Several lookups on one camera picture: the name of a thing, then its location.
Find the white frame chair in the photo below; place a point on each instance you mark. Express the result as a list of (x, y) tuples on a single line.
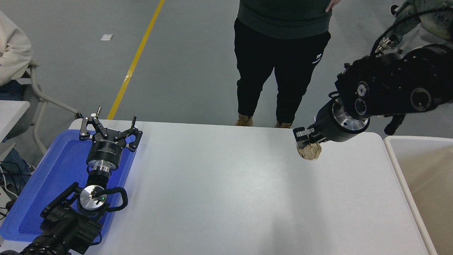
[(37, 92)]

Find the tan paper ball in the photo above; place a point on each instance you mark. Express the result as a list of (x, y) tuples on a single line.
[(310, 151)]

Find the dark blue bag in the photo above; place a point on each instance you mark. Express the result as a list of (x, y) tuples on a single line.
[(16, 170)]

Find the white side table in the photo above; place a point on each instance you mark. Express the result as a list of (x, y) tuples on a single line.
[(10, 111)]

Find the standing person's hand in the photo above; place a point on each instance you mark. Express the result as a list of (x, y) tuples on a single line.
[(332, 4)]

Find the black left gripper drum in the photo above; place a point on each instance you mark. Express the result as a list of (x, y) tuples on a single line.
[(105, 151)]

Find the seated person in grey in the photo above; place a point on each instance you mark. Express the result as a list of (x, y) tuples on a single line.
[(435, 14)]

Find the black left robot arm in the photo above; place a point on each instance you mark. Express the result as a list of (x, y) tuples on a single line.
[(63, 226)]

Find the large pale bin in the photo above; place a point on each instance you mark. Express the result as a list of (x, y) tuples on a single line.
[(428, 177)]

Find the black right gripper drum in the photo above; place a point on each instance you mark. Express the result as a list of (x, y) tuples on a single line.
[(327, 125)]

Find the seated person in white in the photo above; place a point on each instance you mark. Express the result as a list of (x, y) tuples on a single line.
[(12, 49)]

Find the standing person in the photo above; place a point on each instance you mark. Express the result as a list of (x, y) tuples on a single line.
[(283, 53)]

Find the blue plastic tray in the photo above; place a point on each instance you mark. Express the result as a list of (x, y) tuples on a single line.
[(56, 170)]

